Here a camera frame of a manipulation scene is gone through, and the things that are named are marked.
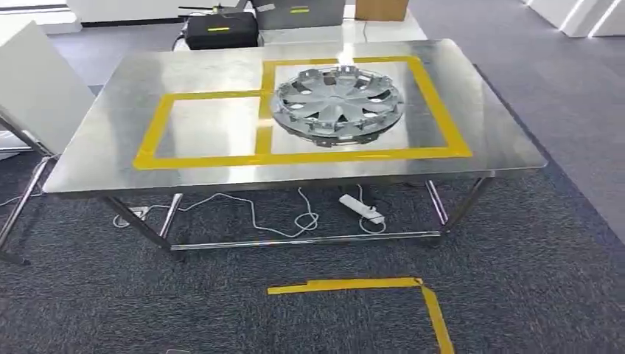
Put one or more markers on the silver wheel hubcap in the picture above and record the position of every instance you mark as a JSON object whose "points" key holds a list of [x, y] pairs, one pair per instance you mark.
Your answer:
{"points": [[337, 105]]}

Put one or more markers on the white power strip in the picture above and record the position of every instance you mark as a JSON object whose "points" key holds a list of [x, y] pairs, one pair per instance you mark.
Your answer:
{"points": [[359, 207]]}

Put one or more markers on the grey case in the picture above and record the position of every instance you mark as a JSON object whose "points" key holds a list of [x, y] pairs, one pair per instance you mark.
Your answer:
{"points": [[298, 14]]}

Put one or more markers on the black case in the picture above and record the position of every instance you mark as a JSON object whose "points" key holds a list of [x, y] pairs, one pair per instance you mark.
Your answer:
{"points": [[220, 32]]}

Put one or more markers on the cardboard box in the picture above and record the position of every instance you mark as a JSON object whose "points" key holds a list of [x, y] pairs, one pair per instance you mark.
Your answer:
{"points": [[382, 10]]}

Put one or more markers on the floor socket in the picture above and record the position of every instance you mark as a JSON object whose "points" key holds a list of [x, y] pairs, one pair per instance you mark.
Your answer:
{"points": [[133, 215]]}

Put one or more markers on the steel bench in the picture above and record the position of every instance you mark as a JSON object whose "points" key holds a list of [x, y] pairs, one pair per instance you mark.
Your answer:
{"points": [[122, 127]]}

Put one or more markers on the large white board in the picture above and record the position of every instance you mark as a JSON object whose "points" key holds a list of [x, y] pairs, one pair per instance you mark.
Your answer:
{"points": [[39, 88]]}

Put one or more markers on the steel table leg frame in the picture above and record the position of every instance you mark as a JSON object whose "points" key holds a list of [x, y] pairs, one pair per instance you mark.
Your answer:
{"points": [[24, 195]]}

